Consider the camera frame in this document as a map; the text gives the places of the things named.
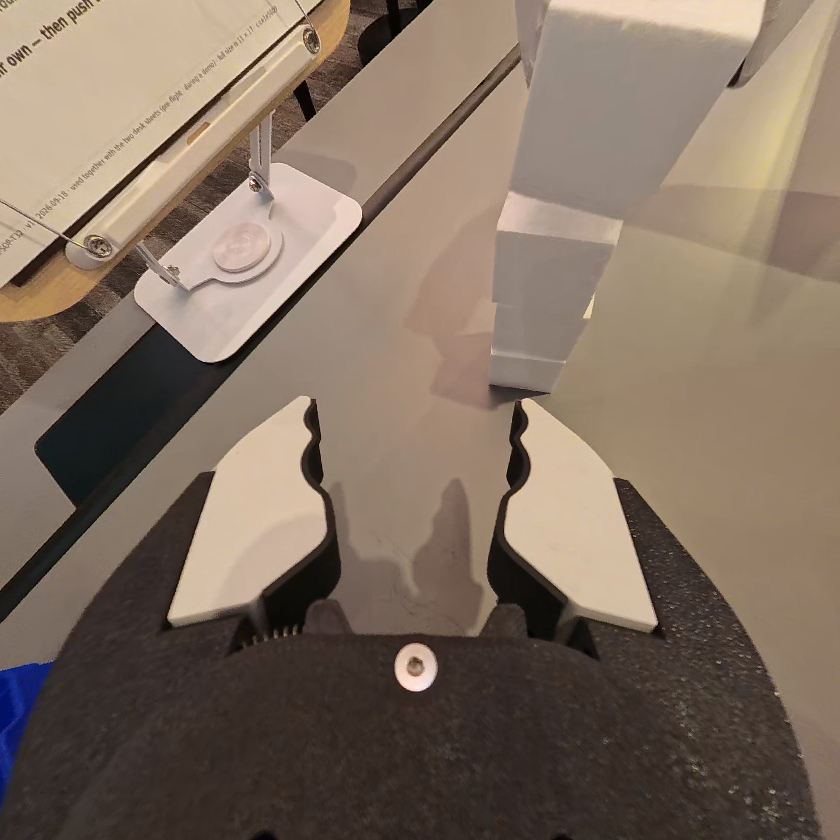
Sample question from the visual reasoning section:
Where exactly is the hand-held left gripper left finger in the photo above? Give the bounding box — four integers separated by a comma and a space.
167, 395, 342, 647

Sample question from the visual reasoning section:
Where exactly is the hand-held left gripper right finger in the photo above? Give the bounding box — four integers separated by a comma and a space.
487, 398, 659, 651

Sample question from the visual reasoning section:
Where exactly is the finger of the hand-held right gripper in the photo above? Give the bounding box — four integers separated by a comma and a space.
728, 0, 791, 89
515, 0, 549, 86

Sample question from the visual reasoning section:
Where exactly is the white foam cube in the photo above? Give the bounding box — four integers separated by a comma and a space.
495, 193, 624, 306
489, 351, 568, 395
492, 298, 595, 362
525, 0, 767, 221

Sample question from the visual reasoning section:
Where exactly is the wooden board document stand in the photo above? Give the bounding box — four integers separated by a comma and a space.
0, 0, 363, 363

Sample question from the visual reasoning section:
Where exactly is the blue plastic bin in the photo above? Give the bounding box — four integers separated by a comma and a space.
0, 663, 55, 791

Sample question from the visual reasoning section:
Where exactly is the printed instruction sheet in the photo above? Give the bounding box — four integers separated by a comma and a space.
0, 0, 326, 286

